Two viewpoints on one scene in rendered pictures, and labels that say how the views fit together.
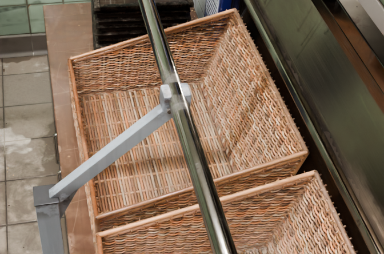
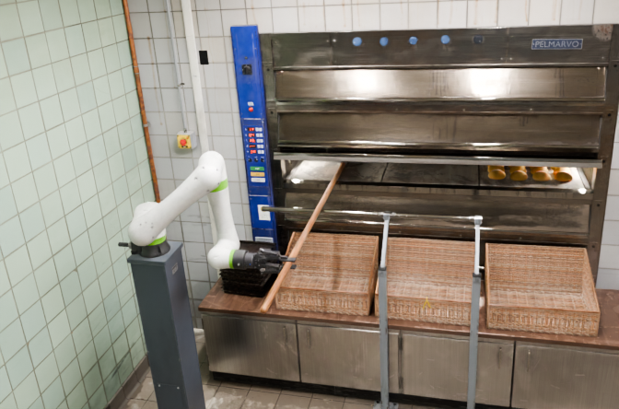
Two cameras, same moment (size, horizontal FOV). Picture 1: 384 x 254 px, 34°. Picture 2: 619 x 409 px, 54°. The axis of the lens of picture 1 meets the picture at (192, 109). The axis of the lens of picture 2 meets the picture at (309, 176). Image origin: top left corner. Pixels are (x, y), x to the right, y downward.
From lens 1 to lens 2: 293 cm
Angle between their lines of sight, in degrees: 52
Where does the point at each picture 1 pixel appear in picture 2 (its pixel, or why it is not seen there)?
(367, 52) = (386, 188)
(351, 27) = (373, 187)
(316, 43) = (355, 205)
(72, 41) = (236, 302)
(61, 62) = (249, 308)
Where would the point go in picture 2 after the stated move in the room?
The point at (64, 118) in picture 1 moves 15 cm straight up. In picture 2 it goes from (287, 312) to (286, 290)
